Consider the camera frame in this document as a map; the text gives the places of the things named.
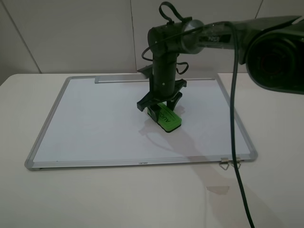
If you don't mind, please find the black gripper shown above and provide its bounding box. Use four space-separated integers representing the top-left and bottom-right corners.
137 54 187 121

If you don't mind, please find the green whiteboard eraser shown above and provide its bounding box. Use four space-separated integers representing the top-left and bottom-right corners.
155 103 182 133

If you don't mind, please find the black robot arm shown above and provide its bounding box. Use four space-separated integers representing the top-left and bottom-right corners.
137 16 304 121

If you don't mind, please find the white aluminium-framed whiteboard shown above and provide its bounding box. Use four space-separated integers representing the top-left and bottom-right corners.
24 73 259 171

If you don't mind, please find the left metal hanging clip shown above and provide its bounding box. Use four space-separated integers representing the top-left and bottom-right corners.
219 158 230 171

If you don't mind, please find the metal hanging clip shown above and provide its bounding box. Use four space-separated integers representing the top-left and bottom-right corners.
230 157 242 170
219 158 230 171

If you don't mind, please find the right metal hanging clip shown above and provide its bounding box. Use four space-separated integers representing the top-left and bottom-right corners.
230 157 242 170

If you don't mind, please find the clear tape scrap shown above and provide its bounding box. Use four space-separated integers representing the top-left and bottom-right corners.
206 186 230 195

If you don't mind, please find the thick black cable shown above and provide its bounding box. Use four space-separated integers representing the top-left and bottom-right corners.
228 21 257 228

